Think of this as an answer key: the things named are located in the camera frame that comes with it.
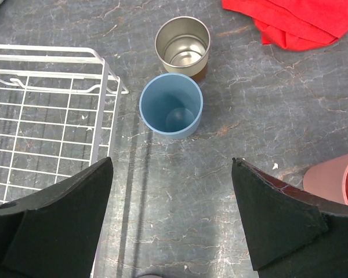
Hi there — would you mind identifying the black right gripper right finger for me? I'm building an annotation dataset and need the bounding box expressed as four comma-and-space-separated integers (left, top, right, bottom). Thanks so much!
231, 158, 348, 277

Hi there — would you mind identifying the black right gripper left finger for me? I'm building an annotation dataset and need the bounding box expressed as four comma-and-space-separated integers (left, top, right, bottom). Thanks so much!
0, 157, 114, 277

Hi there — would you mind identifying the pink plastic cup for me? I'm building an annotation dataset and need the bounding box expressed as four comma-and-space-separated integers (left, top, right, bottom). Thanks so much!
303, 154, 348, 205

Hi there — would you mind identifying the blue plastic cup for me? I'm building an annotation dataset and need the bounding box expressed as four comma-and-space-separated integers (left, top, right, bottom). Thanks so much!
139, 73, 204, 140

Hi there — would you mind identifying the red cloth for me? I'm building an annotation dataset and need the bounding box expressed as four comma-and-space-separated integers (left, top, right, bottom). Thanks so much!
222, 1, 348, 51

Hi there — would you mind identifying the white wire dish rack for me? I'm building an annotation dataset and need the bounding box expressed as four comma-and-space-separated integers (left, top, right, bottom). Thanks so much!
0, 44, 130, 278

